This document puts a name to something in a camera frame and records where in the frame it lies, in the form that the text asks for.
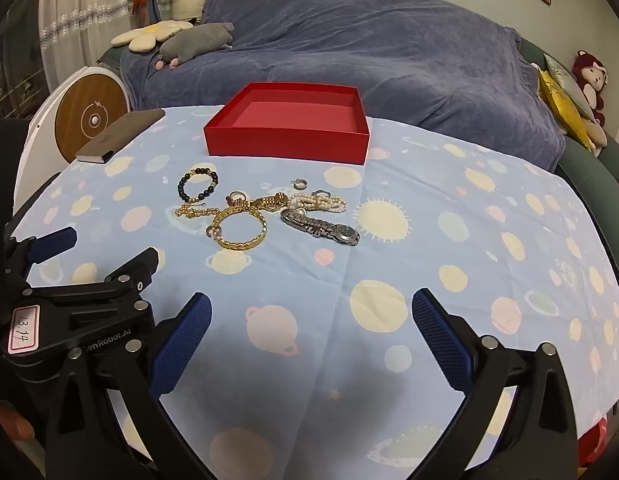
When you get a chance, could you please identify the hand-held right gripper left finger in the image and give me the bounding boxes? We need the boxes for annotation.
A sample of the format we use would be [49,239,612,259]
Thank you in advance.
[44,291,213,480]

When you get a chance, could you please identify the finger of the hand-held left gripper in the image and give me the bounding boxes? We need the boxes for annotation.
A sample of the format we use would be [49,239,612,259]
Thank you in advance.
[6,226,78,282]
[20,247,161,319]

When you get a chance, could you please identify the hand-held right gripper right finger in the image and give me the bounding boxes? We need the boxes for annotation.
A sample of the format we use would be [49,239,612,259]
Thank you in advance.
[411,287,579,480]

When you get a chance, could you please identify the gold chain bracelet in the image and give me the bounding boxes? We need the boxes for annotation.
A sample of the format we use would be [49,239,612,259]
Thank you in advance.
[175,202,216,219]

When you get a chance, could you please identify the dark bead bracelet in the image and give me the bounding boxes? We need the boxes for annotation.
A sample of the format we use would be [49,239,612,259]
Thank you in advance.
[178,168,219,203]

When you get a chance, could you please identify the gold bangle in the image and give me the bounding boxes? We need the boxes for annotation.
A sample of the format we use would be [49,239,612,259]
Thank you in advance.
[212,207,268,249]

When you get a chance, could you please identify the silver wristwatch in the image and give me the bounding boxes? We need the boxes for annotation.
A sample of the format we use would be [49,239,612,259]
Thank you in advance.
[280,208,361,247]

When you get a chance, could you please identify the pearl bracelet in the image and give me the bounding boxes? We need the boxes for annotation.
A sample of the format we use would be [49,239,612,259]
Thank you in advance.
[288,192,349,214]

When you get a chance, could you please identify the red cardboard box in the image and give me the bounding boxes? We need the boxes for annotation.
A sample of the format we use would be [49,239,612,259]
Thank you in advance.
[203,82,371,166]

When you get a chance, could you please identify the person's left hand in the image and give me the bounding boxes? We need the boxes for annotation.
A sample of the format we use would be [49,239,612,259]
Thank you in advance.
[0,405,36,442]

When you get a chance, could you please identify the brown leather notebook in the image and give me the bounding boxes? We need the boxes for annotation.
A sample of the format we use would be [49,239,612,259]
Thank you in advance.
[75,108,166,164]

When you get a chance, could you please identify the round white wood-faced device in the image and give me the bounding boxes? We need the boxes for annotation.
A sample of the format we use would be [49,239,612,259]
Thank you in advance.
[16,65,132,186]

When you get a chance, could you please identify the red bag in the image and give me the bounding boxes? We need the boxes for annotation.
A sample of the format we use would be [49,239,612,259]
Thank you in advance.
[577,417,610,467]

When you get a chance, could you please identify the white sheer curtain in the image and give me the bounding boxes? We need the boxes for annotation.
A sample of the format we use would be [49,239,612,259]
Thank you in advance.
[36,0,140,106]

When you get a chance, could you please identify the green sofa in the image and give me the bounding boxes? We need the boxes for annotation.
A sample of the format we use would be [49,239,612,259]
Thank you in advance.
[517,37,619,233]

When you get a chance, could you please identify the cream flower cushion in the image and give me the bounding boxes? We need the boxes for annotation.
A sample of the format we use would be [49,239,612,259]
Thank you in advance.
[110,20,194,53]

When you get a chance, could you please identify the silver tinsel garland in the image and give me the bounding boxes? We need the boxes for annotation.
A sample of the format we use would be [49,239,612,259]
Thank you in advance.
[39,0,175,43]

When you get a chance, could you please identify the grey plush toy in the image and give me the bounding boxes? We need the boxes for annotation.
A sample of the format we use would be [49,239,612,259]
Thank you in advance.
[156,22,235,70]

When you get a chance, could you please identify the gold cushion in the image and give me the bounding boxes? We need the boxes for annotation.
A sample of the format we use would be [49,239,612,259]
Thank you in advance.
[532,62,597,153]

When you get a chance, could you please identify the silver-green cushion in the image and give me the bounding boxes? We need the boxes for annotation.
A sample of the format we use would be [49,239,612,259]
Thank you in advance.
[543,53,595,121]

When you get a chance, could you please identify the sofa with blue-grey cover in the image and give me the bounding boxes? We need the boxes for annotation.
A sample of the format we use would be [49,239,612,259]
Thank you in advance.
[120,0,566,171]

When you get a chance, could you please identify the red monkey plush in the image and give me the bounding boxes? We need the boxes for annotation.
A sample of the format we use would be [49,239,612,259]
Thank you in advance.
[572,50,609,128]

